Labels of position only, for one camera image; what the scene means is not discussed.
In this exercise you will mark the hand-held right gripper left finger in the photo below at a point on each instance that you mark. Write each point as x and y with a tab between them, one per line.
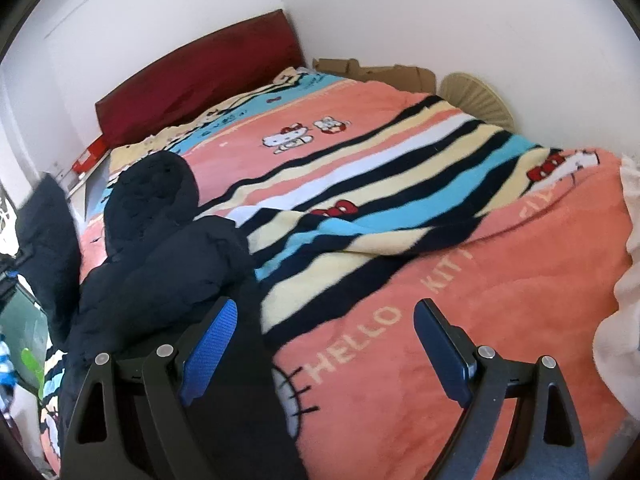
210	350

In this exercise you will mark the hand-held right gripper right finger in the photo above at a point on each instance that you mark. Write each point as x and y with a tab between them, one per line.
442	355

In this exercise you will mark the dark navy padded jacket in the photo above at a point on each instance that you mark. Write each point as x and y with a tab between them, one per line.
165	270

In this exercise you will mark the striped cartoon print blanket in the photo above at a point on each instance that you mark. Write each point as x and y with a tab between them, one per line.
400	200

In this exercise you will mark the white fluffy cloth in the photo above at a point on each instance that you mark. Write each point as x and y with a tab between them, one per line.
625	310

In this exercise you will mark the grey panel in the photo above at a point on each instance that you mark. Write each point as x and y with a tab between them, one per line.
96	187

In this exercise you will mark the blue white striped cloth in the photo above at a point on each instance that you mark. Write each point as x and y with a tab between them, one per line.
6	367

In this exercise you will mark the red box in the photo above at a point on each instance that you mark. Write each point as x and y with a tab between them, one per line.
90	156

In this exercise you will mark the beige fan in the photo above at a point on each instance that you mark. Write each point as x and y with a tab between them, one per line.
477	97

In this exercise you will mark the dark red headboard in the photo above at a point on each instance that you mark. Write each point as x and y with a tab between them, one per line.
200	75

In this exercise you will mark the brown cardboard sheet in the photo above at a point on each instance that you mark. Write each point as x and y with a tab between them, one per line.
380	72

